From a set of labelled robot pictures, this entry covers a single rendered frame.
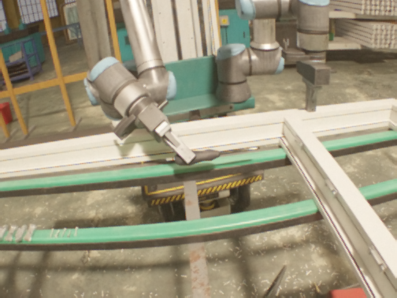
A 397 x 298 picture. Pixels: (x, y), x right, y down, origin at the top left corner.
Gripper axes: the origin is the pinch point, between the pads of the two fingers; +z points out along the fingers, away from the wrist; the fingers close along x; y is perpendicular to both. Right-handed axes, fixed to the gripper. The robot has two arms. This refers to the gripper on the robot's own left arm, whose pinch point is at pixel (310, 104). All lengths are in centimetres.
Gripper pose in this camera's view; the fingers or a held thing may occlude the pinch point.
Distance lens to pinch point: 87.7
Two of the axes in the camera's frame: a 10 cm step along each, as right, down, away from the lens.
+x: -0.9, -4.9, 8.7
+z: 1.0, 8.6, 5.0
